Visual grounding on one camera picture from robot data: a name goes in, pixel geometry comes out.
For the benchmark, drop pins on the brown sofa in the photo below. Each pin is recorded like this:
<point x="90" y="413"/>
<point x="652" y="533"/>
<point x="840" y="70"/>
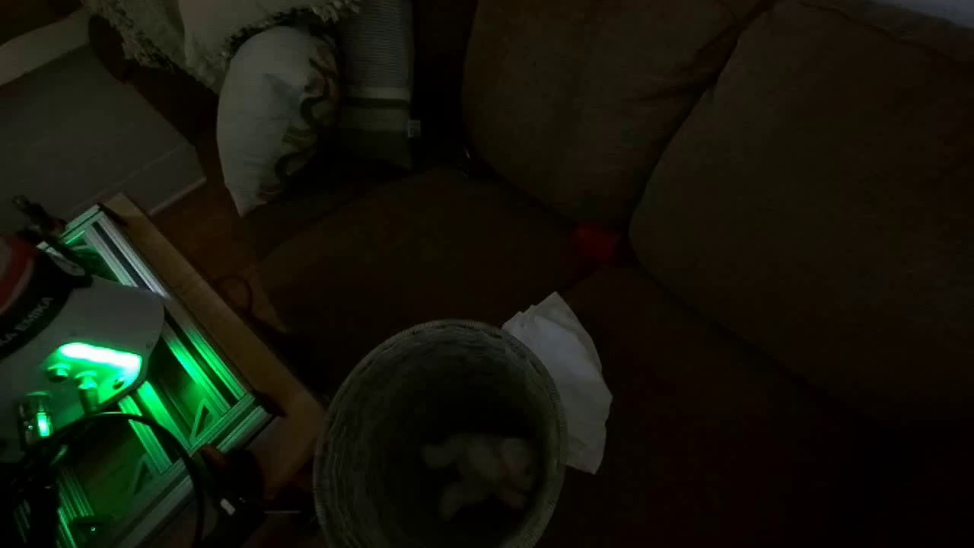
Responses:
<point x="788" y="327"/>

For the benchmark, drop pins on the white towel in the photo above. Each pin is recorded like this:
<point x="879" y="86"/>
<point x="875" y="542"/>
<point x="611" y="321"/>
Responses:
<point x="574" y="362"/>

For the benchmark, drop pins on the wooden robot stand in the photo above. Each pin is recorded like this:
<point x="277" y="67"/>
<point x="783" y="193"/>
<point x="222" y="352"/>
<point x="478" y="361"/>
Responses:
<point x="286" y="443"/>

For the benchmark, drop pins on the grey woven laundry basket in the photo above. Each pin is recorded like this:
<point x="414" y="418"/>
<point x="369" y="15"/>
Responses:
<point x="420" y="386"/>

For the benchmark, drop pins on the small red object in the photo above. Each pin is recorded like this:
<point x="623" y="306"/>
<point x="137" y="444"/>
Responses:
<point x="594" y="244"/>

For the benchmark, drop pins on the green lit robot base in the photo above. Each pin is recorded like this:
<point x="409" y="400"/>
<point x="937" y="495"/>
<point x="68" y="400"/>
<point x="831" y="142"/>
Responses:
<point x="123" y="426"/>

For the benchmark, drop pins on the white square pillow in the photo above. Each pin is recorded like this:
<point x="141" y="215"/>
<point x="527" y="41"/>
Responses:
<point x="274" y="103"/>

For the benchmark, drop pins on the cream knitted blanket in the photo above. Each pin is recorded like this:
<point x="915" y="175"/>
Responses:
<point x="198" y="37"/>

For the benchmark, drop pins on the white pillow underneath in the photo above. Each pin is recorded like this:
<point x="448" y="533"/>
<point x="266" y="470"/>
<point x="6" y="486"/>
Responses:
<point x="378" y="67"/>

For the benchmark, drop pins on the white cloth inside basket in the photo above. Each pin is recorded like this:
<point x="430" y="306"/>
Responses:
<point x="489" y="470"/>

